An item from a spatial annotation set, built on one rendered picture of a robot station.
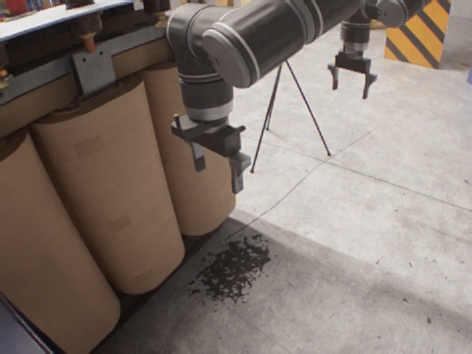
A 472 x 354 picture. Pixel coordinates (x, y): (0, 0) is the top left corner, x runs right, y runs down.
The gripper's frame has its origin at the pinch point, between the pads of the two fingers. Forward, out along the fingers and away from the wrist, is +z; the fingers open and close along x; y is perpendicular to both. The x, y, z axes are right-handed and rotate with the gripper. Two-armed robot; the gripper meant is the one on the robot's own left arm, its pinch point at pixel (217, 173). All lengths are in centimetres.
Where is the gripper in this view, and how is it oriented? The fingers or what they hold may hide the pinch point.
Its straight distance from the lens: 75.9
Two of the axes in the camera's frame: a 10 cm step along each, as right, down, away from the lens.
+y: 7.0, -4.7, 5.4
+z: 0.7, 7.9, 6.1
